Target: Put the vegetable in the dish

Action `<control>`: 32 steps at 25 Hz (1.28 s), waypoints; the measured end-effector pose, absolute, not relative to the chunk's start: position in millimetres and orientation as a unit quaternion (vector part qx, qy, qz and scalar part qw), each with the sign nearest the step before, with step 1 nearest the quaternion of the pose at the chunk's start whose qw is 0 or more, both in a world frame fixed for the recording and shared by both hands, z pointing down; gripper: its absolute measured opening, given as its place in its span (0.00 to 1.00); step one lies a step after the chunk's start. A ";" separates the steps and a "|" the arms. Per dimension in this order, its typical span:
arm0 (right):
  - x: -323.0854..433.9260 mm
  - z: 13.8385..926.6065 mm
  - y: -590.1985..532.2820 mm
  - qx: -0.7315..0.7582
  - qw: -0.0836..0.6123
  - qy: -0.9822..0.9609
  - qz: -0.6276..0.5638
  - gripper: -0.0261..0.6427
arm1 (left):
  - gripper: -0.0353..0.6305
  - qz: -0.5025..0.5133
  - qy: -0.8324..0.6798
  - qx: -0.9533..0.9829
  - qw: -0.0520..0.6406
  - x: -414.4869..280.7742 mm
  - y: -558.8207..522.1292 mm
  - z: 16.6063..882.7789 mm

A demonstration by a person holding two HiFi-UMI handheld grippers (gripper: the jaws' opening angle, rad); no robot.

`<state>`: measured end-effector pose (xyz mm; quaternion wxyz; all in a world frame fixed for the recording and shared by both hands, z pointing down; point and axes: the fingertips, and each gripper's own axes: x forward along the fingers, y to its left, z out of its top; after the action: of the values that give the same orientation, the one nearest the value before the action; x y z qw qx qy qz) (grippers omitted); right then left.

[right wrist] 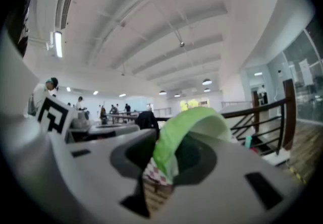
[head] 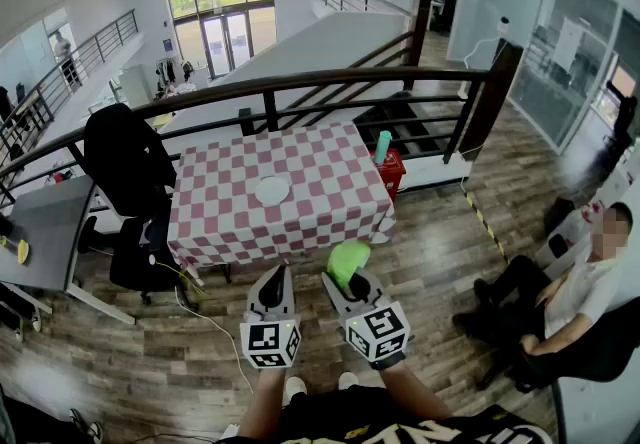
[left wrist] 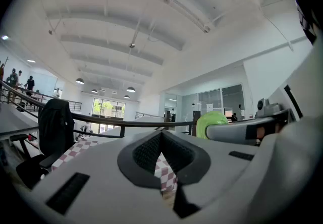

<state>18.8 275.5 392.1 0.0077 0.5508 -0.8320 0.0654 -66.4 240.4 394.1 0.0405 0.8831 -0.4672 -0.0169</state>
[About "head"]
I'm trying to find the black office chair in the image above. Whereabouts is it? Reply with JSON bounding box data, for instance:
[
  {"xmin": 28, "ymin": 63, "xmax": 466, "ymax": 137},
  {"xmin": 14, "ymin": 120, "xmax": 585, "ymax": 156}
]
[{"xmin": 76, "ymin": 171, "xmax": 197, "ymax": 306}]

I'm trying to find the white plate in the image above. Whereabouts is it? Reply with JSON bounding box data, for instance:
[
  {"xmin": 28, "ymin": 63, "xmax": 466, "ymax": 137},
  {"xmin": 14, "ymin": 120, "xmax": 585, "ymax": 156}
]
[{"xmin": 254, "ymin": 175, "xmax": 291, "ymax": 207}]

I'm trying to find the white red plastic bag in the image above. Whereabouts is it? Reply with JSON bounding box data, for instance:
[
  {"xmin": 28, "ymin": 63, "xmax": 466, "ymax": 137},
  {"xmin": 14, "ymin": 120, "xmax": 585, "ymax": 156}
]
[{"xmin": 578, "ymin": 201, "xmax": 607, "ymax": 234}]

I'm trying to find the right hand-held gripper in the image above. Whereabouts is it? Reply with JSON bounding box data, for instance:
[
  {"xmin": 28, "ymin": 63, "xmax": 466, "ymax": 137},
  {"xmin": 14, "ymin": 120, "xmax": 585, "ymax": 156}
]
[{"xmin": 320, "ymin": 271, "xmax": 412, "ymax": 364}]

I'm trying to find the grey balcony railing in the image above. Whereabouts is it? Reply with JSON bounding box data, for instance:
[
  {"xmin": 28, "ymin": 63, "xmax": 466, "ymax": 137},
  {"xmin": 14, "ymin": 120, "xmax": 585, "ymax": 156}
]
[{"xmin": 0, "ymin": 8, "xmax": 141, "ymax": 174}]

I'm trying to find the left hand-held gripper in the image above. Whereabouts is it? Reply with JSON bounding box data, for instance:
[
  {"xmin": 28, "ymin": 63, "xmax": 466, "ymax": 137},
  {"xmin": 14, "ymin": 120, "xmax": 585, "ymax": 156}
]
[{"xmin": 239, "ymin": 264, "xmax": 303, "ymax": 370}]

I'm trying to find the white floor cable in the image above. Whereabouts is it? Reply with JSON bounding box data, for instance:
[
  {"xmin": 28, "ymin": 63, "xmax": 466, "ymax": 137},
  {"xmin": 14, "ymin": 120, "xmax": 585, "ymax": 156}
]
[{"xmin": 148, "ymin": 254, "xmax": 256, "ymax": 394}]

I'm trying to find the dark metal railing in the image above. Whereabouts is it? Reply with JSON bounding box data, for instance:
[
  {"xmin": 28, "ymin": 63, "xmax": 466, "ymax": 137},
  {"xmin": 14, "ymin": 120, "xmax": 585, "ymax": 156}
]
[{"xmin": 0, "ymin": 38, "xmax": 524, "ymax": 214}]

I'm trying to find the grey desk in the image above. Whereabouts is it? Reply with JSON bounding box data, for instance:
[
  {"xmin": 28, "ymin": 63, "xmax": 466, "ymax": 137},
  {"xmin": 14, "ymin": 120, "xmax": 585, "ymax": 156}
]
[{"xmin": 0, "ymin": 174, "xmax": 137, "ymax": 326}]

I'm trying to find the green cabbage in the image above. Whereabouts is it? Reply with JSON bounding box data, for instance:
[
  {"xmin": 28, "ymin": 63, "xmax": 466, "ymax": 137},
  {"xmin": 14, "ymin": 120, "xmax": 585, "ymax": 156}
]
[{"xmin": 326, "ymin": 240, "xmax": 372, "ymax": 291}]

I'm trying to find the small white bin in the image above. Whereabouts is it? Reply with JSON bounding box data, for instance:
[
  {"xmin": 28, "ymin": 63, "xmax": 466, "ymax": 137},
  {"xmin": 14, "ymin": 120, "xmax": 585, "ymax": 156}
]
[{"xmin": 533, "ymin": 209, "xmax": 587, "ymax": 279}]

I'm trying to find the red white checkered tablecloth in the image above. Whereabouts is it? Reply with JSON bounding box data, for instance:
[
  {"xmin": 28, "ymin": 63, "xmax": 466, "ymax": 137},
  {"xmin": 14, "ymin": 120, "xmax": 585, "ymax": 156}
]
[{"xmin": 166, "ymin": 120, "xmax": 397, "ymax": 279}]

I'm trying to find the yellow black floor tape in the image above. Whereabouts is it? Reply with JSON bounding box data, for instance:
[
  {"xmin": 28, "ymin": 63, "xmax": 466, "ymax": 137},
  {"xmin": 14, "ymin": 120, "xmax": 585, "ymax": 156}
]
[{"xmin": 464, "ymin": 191, "xmax": 510, "ymax": 267}]

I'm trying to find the person's right forearm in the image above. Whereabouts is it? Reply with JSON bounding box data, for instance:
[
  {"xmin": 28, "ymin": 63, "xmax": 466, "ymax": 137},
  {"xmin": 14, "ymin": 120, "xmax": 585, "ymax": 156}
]
[{"xmin": 380, "ymin": 362, "xmax": 452, "ymax": 422}]

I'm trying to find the glass entrance door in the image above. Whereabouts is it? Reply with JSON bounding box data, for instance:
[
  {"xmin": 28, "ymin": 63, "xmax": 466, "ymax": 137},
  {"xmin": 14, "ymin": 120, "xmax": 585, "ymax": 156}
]
[{"xmin": 164, "ymin": 0, "xmax": 278, "ymax": 81}]

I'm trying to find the red box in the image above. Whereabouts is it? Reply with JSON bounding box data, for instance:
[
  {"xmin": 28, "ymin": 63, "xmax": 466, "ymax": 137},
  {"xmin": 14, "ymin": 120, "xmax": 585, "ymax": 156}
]
[{"xmin": 369, "ymin": 147, "xmax": 404, "ymax": 204}]

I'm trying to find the person's left forearm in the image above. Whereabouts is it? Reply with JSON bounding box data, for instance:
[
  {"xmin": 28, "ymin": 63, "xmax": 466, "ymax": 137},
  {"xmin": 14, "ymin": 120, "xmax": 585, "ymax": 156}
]
[{"xmin": 236, "ymin": 365, "xmax": 290, "ymax": 441}]

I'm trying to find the white floor stand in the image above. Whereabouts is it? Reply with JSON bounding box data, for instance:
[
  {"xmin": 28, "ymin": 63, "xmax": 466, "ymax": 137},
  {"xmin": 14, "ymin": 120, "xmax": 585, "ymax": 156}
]
[{"xmin": 461, "ymin": 16, "xmax": 512, "ymax": 101}]

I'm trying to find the person's black lettered jersey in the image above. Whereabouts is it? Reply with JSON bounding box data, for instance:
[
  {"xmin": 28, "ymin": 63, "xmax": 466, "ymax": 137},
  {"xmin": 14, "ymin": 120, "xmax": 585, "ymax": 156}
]
[{"xmin": 214, "ymin": 384, "xmax": 554, "ymax": 444}]

